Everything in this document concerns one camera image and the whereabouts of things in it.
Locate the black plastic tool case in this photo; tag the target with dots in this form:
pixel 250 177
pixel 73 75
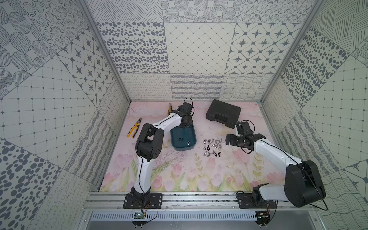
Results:
pixel 223 113

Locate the aluminium mounting rail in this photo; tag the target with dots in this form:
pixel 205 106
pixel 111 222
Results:
pixel 171 201

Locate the yellow black pliers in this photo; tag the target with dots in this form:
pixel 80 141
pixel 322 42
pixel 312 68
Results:
pixel 134 129

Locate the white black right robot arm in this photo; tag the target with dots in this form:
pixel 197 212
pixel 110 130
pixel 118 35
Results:
pixel 303 184

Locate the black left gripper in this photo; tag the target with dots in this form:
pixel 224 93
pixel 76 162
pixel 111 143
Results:
pixel 186 119

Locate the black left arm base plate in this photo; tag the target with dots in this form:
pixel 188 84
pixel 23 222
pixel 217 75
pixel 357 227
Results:
pixel 136 200

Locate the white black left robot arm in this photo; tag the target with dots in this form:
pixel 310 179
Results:
pixel 150 142

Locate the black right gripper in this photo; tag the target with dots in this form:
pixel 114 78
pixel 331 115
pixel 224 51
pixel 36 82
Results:
pixel 233 137

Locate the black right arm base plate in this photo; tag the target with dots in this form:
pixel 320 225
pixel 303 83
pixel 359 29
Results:
pixel 253 201

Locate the yellow black utility knife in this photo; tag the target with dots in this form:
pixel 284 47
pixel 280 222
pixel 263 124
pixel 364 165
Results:
pixel 169 108

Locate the teal plastic storage box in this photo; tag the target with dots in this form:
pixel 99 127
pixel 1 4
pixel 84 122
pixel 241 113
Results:
pixel 183 138

